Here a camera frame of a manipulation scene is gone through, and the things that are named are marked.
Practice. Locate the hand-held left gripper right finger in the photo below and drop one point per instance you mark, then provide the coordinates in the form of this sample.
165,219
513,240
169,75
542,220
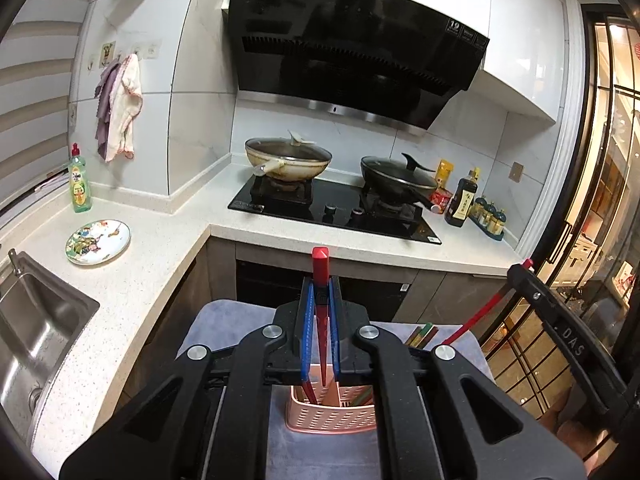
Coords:
336,340

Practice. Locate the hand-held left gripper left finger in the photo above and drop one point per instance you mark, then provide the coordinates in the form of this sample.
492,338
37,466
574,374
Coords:
306,340

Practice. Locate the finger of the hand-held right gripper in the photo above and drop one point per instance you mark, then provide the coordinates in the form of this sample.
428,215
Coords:
570,342

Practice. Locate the bright red chopstick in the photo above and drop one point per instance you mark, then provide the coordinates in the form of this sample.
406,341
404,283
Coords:
320,270
475,317

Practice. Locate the brown chopstick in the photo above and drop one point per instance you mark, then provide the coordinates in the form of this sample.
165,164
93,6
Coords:
412,336

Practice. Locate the pink perforated utensil holder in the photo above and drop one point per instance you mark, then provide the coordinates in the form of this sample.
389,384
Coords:
330,417

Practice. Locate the green chopstick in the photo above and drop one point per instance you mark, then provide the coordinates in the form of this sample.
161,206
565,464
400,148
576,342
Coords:
423,333

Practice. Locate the dark red chopstick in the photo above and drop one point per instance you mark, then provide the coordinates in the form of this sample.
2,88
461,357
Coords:
433,334

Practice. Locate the black built-in appliance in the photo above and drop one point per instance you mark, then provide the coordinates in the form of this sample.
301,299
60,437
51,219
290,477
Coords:
270,285

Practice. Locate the blue-grey fleece mat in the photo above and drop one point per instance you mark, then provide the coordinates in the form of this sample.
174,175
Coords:
220,320

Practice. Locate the black gas stove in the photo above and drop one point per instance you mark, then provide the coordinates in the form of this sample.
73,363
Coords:
320,220

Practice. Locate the spice jar set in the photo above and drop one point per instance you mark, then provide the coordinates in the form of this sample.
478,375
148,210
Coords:
492,217

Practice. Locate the speckled kitchen counter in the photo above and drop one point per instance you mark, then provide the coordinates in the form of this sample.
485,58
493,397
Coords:
165,260

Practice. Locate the black wok with lid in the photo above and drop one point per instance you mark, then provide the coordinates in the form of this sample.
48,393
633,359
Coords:
395,180

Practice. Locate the dark soy sauce bottle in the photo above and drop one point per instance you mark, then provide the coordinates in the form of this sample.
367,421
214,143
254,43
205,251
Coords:
460,205

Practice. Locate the beige wok with lid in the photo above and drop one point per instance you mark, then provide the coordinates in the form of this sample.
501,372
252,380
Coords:
290,162

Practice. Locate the glass sliding door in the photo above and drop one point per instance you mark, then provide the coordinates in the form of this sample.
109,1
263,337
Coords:
610,160

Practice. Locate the yellow seasoning packet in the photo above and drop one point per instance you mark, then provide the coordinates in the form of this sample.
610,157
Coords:
444,172

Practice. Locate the decorated plate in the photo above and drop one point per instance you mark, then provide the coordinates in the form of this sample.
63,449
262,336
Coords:
97,242

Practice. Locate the stainless steel sink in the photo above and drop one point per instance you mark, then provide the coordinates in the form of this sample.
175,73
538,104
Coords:
40,320

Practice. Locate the green dish soap bottle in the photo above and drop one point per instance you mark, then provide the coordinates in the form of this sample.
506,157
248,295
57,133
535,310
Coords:
80,190

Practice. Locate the white hanging cloth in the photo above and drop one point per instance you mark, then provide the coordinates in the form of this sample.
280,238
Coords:
124,110

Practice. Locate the black range hood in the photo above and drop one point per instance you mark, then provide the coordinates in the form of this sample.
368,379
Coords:
350,35

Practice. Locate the purple hanging cloth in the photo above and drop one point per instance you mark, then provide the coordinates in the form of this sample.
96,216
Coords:
104,110

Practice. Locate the window blind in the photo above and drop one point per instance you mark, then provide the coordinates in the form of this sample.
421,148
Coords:
35,110

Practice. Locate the brown wall socket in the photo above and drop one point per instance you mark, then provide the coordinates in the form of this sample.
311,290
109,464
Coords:
516,171

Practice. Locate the white wall socket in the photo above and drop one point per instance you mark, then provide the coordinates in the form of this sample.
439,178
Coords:
152,50

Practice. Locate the wall hook sticker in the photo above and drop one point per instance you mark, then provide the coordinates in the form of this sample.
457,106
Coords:
107,54

